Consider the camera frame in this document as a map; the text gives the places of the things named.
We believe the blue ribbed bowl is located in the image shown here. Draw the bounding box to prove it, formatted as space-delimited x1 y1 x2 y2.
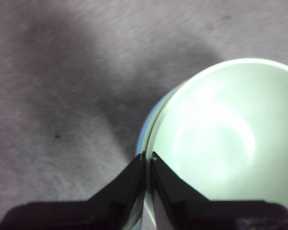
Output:
135 87 180 159

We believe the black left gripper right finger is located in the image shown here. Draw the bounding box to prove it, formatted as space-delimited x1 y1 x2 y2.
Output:
151 151 288 230

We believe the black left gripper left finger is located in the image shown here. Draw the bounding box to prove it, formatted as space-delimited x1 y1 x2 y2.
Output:
0 152 146 230

